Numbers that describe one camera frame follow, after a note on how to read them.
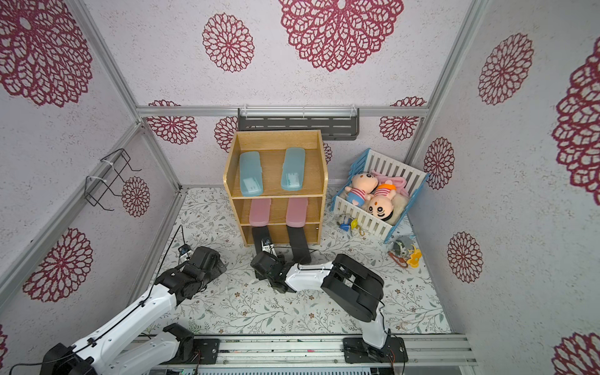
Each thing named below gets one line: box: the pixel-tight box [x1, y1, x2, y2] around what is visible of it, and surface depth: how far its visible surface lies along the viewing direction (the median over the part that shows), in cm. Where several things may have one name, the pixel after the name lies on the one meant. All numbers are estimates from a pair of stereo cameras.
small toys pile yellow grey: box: [387, 239, 423, 269], surface depth 94 cm
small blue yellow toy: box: [339, 217, 366, 236], surface depth 104 cm
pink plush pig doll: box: [344, 172, 379, 208], surface depth 105 cm
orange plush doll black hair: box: [365, 179, 397, 222], surface depth 99 cm
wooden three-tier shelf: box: [222, 129, 329, 248], surface depth 87 cm
